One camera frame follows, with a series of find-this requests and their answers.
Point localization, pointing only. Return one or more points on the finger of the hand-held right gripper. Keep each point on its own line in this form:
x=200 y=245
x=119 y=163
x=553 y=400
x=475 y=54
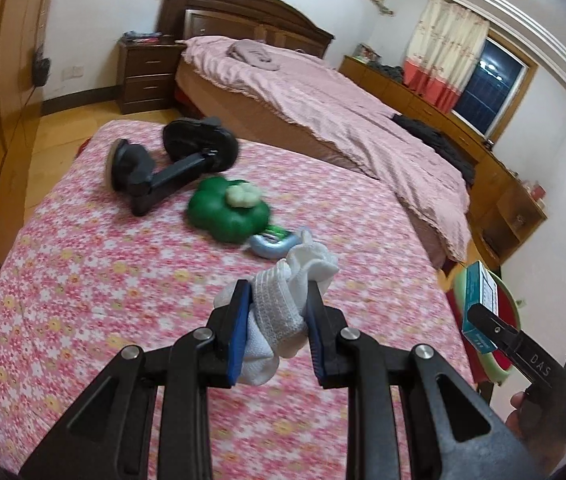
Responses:
x=493 y=330

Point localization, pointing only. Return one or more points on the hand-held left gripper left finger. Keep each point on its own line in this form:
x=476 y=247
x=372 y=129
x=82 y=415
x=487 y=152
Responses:
x=238 y=340

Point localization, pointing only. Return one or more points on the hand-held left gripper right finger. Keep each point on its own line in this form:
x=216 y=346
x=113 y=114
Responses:
x=315 y=340

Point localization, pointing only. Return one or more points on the blue and white cardboard box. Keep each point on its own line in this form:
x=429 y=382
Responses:
x=478 y=290

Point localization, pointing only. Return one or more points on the white knitted sock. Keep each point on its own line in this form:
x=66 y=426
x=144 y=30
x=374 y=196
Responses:
x=278 y=310

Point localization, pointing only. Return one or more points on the person's right hand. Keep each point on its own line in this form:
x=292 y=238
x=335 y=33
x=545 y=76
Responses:
x=517 y=410

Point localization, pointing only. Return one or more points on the red plastic stool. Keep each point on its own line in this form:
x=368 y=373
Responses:
x=475 y=360

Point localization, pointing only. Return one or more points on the blue-grey plastic toy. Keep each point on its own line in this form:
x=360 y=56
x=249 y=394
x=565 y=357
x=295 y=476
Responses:
x=273 y=247

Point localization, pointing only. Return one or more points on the green clover-shaped toy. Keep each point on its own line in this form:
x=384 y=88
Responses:
x=223 y=210

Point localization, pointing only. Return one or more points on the low wooden cabinet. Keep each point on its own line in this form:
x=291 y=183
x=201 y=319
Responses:
x=508 y=200

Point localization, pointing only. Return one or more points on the pink floral tablecloth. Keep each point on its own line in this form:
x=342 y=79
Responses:
x=88 y=285

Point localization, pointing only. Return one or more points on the black suction phone holder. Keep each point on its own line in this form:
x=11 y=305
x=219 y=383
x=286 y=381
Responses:
x=163 y=180

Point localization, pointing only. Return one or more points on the dark clothing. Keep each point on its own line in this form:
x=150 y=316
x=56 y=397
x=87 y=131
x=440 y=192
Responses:
x=433 y=135

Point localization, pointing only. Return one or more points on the pink striped bed blanket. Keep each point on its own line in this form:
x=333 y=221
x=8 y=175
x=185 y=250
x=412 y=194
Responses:
x=338 y=110

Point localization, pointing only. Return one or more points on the dark window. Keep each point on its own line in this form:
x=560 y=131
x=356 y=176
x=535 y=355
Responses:
x=493 y=85

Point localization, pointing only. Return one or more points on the dark wooden nightstand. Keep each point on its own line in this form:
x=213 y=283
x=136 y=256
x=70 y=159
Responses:
x=148 y=75

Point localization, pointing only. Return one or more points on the white and red curtain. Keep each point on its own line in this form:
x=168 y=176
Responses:
x=443 y=50

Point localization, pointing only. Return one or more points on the folded mauve cloth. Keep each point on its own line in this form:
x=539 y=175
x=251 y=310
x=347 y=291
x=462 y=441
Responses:
x=253 y=52

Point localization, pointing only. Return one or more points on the colourful items on nightstand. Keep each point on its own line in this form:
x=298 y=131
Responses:
x=140 y=37

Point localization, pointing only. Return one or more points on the dark wooden bed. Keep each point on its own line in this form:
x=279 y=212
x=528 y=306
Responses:
x=243 y=10

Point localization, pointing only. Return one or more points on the black power adapter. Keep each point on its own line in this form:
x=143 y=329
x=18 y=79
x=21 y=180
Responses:
x=40 y=67

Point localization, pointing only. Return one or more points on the picture frame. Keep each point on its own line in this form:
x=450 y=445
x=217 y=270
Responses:
x=367 y=52

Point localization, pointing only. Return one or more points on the white wall socket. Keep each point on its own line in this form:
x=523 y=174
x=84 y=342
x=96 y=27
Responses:
x=74 y=72

